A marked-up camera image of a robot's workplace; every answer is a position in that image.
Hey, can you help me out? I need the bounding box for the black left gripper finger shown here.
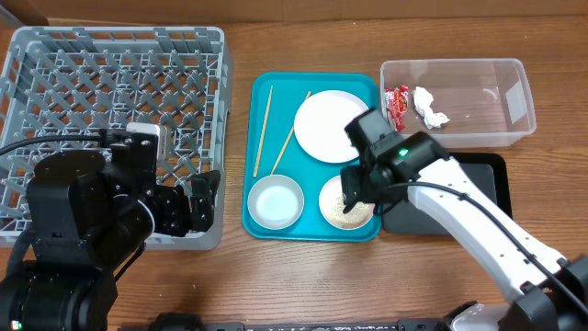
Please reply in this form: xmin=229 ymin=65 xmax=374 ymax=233
xmin=190 ymin=170 xmax=221 ymax=198
xmin=189 ymin=196 xmax=214 ymax=232

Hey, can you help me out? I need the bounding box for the white bowl with rice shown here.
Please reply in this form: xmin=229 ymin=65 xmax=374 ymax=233
xmin=319 ymin=176 xmax=375 ymax=230

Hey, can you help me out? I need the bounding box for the grey bowl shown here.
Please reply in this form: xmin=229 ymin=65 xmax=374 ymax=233
xmin=247 ymin=175 xmax=304 ymax=231

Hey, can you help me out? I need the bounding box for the red snack wrapper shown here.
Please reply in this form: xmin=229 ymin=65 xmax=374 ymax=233
xmin=384 ymin=85 xmax=409 ymax=131

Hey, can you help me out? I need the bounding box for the white tissue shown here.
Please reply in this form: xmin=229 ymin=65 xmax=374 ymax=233
xmin=413 ymin=86 xmax=450 ymax=130

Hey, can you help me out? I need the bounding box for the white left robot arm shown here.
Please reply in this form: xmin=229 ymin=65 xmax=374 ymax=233
xmin=1 ymin=130 xmax=221 ymax=331

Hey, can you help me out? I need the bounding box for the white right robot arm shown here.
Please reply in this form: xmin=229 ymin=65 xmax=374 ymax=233
xmin=341 ymin=108 xmax=587 ymax=331

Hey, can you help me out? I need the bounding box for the black waste tray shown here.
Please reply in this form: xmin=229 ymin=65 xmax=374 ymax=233
xmin=381 ymin=152 xmax=513 ymax=235

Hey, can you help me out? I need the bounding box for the white round plate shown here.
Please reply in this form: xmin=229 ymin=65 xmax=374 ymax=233
xmin=294 ymin=90 xmax=368 ymax=164

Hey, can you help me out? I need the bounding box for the wooden chopstick right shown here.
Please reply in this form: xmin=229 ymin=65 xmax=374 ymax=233
xmin=270 ymin=91 xmax=311 ymax=175

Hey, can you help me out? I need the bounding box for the wooden chopstick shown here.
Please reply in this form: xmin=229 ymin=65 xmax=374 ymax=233
xmin=270 ymin=91 xmax=311 ymax=175
xmin=254 ymin=86 xmax=274 ymax=177

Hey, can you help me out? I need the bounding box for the teal plastic tray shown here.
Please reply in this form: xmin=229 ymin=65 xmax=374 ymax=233
xmin=242 ymin=72 xmax=381 ymax=243

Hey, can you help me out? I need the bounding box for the wooden chopstick left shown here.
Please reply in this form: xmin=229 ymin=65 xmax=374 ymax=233
xmin=254 ymin=86 xmax=274 ymax=177

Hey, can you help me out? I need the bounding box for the clear plastic bin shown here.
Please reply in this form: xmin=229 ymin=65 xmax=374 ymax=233
xmin=380 ymin=58 xmax=537 ymax=148

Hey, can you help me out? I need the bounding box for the grey dish rack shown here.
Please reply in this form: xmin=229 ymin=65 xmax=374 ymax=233
xmin=1 ymin=27 xmax=234 ymax=247

